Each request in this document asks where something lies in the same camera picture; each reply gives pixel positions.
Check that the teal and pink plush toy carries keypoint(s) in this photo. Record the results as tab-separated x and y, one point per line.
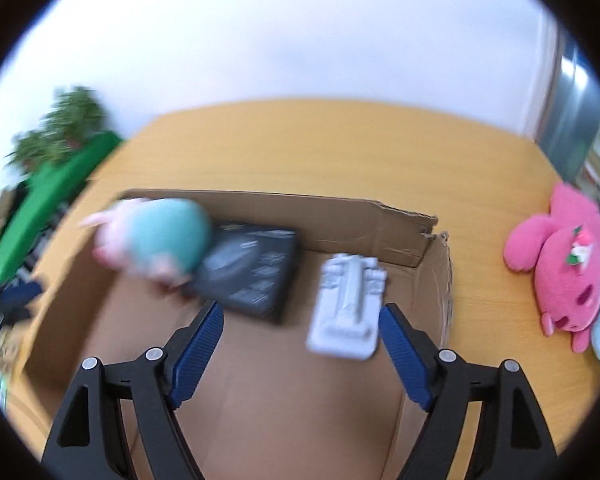
165	232

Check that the black packaging box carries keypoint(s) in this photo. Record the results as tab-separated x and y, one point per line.
252	270

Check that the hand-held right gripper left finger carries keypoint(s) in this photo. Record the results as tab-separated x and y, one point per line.
200	342

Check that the pink bear plush toy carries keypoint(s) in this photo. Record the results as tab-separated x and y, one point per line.
560	270

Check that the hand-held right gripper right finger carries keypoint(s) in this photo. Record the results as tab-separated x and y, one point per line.
402	350

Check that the cardboard box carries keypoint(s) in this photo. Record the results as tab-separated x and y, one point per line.
280	410

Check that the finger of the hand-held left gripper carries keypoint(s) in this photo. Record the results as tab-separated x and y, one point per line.
22	294

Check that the wooden desktop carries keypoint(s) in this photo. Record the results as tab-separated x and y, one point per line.
330	150

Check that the white plastic model toy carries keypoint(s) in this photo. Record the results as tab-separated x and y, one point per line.
347	310

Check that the metal window frame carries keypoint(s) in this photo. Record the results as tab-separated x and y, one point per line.
565	110

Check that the green potted plant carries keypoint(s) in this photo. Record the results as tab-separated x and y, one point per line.
65	120

